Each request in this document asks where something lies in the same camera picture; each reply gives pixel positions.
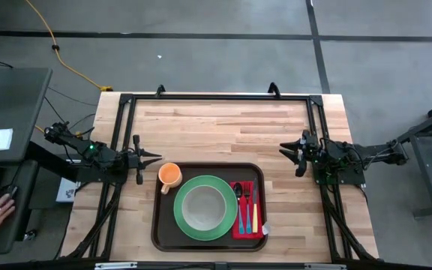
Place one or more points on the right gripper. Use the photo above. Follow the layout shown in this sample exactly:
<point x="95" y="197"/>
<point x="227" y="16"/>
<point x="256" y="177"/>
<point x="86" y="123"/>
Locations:
<point x="306" y="153"/>

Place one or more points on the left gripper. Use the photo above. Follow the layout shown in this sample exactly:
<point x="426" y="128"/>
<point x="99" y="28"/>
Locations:
<point x="133" y="159"/>

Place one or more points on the peach plastic mug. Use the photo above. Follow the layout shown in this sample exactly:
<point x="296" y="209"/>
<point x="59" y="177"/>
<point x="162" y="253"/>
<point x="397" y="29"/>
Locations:
<point x="170" y="175"/>

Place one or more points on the green plastic plate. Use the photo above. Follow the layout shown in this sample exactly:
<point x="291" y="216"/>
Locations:
<point x="180" y="221"/>

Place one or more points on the grey plastic bowl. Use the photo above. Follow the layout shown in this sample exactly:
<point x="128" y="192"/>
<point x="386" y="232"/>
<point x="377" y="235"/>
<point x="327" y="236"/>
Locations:
<point x="204" y="208"/>

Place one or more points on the red cloth napkin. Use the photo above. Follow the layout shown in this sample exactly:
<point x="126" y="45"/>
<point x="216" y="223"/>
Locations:
<point x="234" y="228"/>

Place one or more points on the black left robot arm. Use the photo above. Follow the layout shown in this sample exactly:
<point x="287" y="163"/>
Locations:
<point x="84" y="150"/>

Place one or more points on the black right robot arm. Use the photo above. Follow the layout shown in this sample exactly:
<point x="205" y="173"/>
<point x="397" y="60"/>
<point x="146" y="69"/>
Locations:
<point x="362" y="153"/>

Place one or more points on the dark brown serving tray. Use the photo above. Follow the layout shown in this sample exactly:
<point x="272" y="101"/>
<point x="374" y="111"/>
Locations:
<point x="163" y="225"/>

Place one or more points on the white printed box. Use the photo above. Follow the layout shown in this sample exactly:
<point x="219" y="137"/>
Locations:
<point x="67" y="189"/>

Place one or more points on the black computer mouse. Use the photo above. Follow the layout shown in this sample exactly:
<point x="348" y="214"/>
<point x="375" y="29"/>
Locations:
<point x="9" y="191"/>

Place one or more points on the black desk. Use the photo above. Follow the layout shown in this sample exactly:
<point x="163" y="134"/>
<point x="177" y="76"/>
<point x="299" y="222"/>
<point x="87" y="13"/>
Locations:
<point x="13" y="105"/>

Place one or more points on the black aluminium table frame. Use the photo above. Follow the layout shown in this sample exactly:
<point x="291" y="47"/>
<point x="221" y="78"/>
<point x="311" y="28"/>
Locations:
<point x="219" y="96"/>

